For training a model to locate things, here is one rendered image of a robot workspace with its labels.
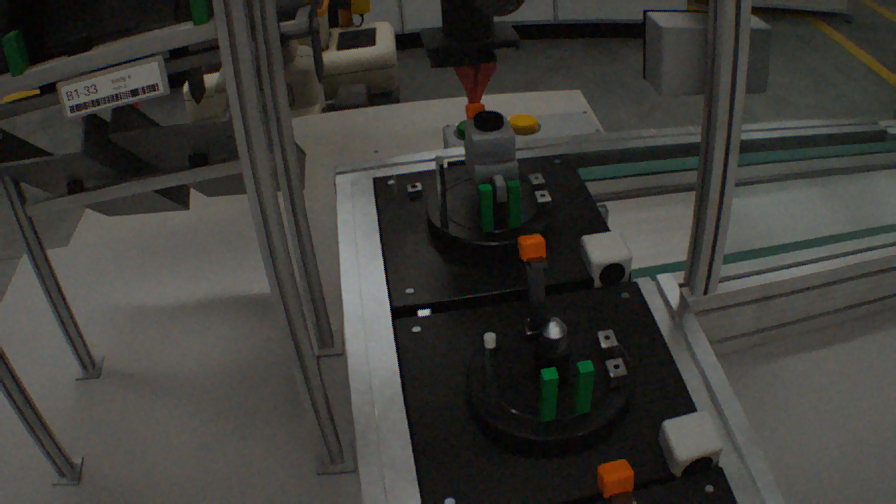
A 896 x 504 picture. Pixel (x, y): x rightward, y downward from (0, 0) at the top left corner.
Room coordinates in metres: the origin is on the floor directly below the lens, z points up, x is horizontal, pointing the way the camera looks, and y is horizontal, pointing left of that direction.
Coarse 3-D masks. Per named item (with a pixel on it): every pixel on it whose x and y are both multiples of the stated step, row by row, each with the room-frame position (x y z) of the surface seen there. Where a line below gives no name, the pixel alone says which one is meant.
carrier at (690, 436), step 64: (448, 320) 0.52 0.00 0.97; (512, 320) 0.51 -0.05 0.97; (576, 320) 0.51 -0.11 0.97; (640, 320) 0.49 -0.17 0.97; (448, 384) 0.44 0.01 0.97; (512, 384) 0.42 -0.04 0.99; (576, 384) 0.38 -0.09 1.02; (640, 384) 0.41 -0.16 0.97; (448, 448) 0.37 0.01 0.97; (512, 448) 0.36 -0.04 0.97; (576, 448) 0.35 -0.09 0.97; (640, 448) 0.34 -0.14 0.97; (704, 448) 0.32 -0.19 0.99
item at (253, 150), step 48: (240, 0) 0.44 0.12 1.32; (240, 48) 0.44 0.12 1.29; (240, 96) 0.44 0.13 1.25; (240, 144) 0.44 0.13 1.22; (288, 144) 0.61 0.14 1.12; (288, 192) 0.61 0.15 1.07; (48, 288) 0.58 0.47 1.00; (288, 288) 0.44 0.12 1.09; (288, 336) 0.44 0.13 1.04; (336, 336) 0.63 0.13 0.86; (0, 384) 0.40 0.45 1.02; (48, 432) 0.42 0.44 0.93; (336, 432) 0.45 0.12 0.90
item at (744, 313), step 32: (672, 160) 0.82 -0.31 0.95; (608, 192) 0.79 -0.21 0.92; (640, 192) 0.79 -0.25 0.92; (672, 192) 0.79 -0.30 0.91; (608, 224) 0.72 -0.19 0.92; (640, 224) 0.72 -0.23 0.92; (672, 224) 0.71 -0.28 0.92; (640, 256) 0.66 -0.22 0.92; (672, 256) 0.65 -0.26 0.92; (864, 256) 0.56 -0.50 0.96; (736, 288) 0.53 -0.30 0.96; (768, 288) 0.54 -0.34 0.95; (800, 288) 0.55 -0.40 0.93; (832, 288) 0.55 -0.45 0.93; (864, 288) 0.55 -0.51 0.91; (704, 320) 0.53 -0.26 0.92; (736, 320) 0.53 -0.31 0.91; (768, 320) 0.54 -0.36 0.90; (800, 320) 0.55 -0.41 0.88; (832, 320) 0.55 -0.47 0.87
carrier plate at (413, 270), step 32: (544, 160) 0.79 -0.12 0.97; (384, 192) 0.75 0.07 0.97; (576, 192) 0.72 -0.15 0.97; (384, 224) 0.68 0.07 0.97; (416, 224) 0.68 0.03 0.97; (576, 224) 0.65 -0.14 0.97; (384, 256) 0.63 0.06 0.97; (416, 256) 0.62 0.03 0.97; (448, 256) 0.62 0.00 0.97; (576, 256) 0.60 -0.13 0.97; (416, 288) 0.57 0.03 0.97; (448, 288) 0.57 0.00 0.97; (480, 288) 0.56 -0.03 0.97; (512, 288) 0.56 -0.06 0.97; (544, 288) 0.56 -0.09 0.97; (576, 288) 0.56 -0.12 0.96
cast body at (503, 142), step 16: (480, 112) 0.68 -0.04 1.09; (496, 112) 0.68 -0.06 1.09; (480, 128) 0.66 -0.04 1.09; (496, 128) 0.66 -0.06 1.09; (464, 144) 0.70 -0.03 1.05; (480, 144) 0.65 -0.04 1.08; (496, 144) 0.65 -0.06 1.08; (512, 144) 0.65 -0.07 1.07; (480, 160) 0.65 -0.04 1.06; (496, 160) 0.65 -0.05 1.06; (512, 160) 0.65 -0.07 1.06; (480, 176) 0.64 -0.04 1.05; (496, 176) 0.64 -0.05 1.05; (512, 176) 0.64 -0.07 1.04; (496, 192) 0.62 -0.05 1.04
